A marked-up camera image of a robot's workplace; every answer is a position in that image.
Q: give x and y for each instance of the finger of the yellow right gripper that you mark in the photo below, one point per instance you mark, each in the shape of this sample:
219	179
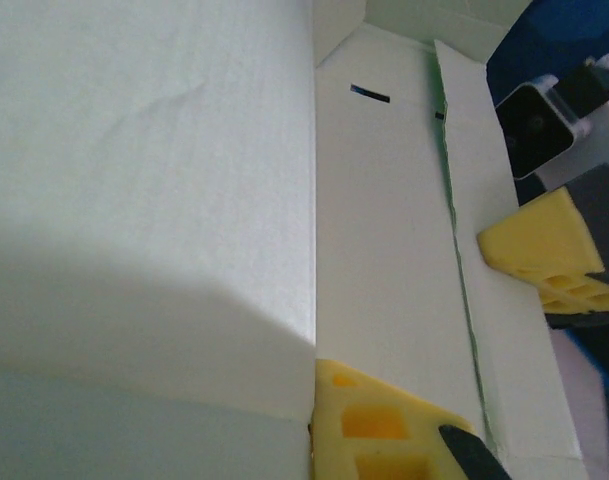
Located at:
539	240

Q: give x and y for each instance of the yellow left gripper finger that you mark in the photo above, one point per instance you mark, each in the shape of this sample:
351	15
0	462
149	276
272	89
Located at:
374	450

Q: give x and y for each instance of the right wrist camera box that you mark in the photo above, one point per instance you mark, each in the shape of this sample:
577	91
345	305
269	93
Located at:
534	130

